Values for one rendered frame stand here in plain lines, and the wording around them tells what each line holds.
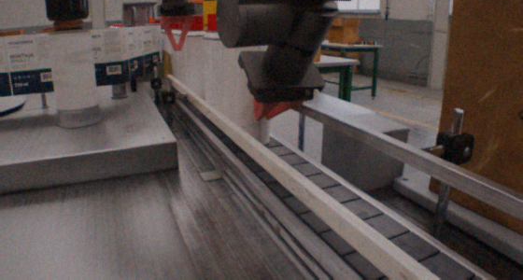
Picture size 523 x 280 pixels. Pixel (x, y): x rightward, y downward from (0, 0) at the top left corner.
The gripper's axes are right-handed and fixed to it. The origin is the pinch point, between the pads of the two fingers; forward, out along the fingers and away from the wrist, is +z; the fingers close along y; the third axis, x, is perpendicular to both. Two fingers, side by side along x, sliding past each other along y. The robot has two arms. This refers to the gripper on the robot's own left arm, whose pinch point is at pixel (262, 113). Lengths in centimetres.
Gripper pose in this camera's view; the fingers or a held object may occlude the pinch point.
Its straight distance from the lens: 51.1
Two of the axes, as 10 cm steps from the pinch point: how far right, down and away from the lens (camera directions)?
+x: 3.1, 8.0, -5.1
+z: -2.8, 5.9, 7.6
